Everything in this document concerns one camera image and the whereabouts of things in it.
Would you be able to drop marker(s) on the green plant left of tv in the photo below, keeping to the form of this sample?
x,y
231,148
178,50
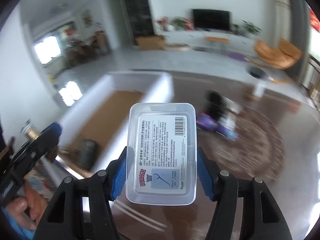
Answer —
x,y
179,23

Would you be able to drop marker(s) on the red flower vase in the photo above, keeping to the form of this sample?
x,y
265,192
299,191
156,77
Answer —
x,y
164,23

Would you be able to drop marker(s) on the black flat television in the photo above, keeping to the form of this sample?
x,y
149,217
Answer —
x,y
211,19

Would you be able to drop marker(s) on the gold capped black bottle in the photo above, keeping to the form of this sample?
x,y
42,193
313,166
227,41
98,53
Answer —
x,y
29,131

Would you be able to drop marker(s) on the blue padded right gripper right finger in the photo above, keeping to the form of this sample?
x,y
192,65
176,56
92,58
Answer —
x,y
261,215

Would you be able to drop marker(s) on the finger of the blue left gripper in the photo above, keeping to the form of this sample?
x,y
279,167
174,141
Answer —
x,y
52,132

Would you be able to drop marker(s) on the person's left hand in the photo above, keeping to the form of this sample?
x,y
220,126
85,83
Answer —
x,y
27,210

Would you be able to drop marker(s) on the purple toy wand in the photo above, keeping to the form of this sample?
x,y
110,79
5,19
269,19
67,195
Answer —
x,y
207,123

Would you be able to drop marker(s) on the clear plastic floss box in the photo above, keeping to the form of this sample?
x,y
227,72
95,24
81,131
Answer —
x,y
161,159

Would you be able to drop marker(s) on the dark display shelf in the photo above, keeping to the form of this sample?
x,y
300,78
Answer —
x,y
140,20

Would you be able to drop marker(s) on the clear cylindrical jar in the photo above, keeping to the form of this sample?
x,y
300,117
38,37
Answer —
x,y
259,80

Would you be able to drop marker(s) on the small wooden stool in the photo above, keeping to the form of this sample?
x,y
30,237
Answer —
x,y
222,41

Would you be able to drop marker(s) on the orange lounge chair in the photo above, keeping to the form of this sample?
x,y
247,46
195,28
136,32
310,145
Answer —
x,y
282,57

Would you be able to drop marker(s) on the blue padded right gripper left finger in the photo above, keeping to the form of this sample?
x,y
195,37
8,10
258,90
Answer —
x,y
80,209

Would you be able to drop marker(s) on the white cardboard box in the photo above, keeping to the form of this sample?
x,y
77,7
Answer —
x,y
102,115

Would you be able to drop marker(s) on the black fabric pouch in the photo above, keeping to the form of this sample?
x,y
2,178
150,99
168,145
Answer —
x,y
216,106

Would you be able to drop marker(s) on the white standing air conditioner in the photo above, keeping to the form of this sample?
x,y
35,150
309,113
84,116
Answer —
x,y
282,24

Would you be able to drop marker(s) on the green potted plant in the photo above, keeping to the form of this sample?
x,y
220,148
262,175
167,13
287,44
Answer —
x,y
251,28

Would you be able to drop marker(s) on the white tv cabinet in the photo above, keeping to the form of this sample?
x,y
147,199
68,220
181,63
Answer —
x,y
195,39

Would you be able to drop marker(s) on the brown cardboard box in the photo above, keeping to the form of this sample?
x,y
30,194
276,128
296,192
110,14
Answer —
x,y
154,42

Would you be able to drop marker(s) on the red wall hanging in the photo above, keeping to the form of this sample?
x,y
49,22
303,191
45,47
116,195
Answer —
x,y
314,21

